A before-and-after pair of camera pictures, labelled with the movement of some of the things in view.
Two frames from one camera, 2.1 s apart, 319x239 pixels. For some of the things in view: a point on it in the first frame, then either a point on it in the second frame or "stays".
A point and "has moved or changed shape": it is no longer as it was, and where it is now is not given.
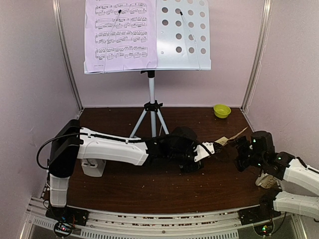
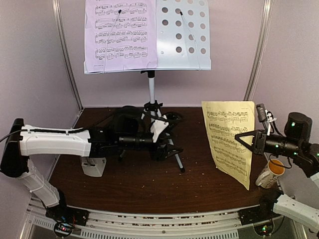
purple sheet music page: [120, 35] stays
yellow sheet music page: [223, 140] has moved or changed shape
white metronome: [92, 167] stays
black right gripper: [239, 165] → [257, 149]
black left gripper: [189, 169] → [159, 153]
